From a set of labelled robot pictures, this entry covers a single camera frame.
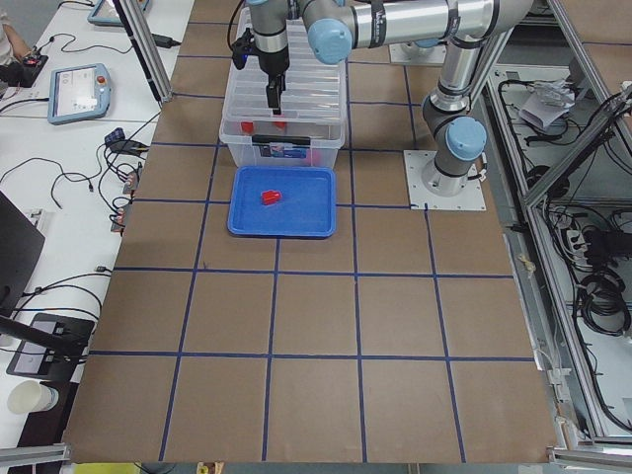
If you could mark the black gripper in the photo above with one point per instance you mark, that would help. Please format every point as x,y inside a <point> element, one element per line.
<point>273,62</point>

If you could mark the clear plastic box lid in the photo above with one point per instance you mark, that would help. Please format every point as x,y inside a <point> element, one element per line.
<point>314,92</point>

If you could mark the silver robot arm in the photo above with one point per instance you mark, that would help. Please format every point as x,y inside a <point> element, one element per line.
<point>334,30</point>

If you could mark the clear plastic storage box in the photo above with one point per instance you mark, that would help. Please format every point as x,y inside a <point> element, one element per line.
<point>313,123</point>

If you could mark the blue plastic tray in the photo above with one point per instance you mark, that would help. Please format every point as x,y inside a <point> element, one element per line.
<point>307,208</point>

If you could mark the blue teach pendant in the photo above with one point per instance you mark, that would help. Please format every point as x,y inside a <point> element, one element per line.
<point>79,93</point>

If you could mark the white paper cup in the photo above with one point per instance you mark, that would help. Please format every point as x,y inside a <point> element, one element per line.
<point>32,397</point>

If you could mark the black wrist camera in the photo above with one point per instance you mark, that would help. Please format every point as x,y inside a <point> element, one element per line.
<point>242,48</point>

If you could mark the black box latch handle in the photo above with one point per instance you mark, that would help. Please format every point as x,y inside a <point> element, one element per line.
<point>266,139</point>

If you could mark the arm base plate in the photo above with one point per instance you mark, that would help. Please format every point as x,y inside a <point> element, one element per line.
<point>429,189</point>

